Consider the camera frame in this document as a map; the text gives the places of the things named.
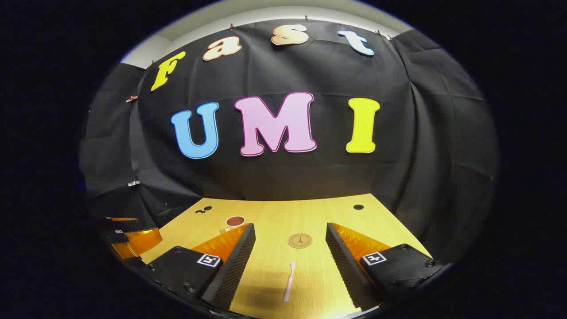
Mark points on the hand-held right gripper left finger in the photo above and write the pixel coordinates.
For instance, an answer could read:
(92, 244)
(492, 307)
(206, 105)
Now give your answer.
(230, 270)

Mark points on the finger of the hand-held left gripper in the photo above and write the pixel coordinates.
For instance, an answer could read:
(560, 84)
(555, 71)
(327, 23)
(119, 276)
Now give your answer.
(117, 224)
(139, 243)

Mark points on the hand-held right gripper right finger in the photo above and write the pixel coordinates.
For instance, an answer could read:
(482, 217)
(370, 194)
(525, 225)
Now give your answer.
(345, 266)

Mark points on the beige cup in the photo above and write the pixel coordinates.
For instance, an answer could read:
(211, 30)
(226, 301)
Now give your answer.
(234, 223)

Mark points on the round cork coaster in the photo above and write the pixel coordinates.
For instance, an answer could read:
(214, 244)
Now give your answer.
(300, 241)

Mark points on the pale pink toothbrush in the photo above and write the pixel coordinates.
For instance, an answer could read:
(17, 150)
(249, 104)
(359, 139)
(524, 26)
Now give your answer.
(289, 285)

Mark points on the wooden desktop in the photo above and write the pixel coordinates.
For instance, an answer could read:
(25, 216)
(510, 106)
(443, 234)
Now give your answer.
(310, 212)

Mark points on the black backdrop cloth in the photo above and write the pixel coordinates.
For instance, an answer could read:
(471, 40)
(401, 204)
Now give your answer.
(310, 177)

